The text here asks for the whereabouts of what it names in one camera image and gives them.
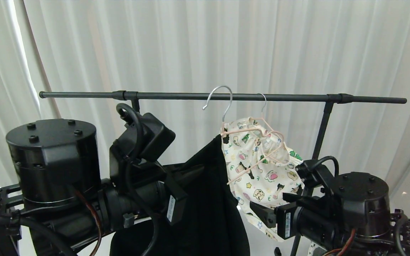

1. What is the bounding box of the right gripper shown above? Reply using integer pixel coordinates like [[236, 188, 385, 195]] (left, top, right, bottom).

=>
[[275, 193, 338, 246]]

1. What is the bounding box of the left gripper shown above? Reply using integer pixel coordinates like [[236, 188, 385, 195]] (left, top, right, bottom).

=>
[[99, 164, 206, 229]]

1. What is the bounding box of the black garment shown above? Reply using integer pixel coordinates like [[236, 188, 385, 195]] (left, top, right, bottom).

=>
[[110, 134, 251, 256]]

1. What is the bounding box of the cream printed garment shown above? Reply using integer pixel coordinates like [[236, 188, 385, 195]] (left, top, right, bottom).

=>
[[222, 117, 305, 243]]

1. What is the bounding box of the pink clothes hanger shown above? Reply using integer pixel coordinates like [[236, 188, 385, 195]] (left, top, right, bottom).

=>
[[203, 85, 288, 185], [249, 93, 293, 166]]

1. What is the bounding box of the black clothes rack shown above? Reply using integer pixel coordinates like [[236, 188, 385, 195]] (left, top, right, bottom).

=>
[[40, 90, 407, 256]]

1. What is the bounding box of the white curtain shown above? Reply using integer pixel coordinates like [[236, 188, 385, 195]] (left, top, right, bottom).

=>
[[0, 0, 410, 199]]

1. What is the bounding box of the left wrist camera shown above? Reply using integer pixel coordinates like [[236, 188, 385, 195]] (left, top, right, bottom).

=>
[[110, 103, 176, 192]]

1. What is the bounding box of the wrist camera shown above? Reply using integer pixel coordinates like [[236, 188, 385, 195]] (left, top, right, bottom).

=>
[[110, 103, 176, 192], [296, 156, 341, 190]]

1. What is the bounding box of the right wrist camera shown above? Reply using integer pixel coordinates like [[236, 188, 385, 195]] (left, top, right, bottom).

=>
[[296, 156, 341, 190]]

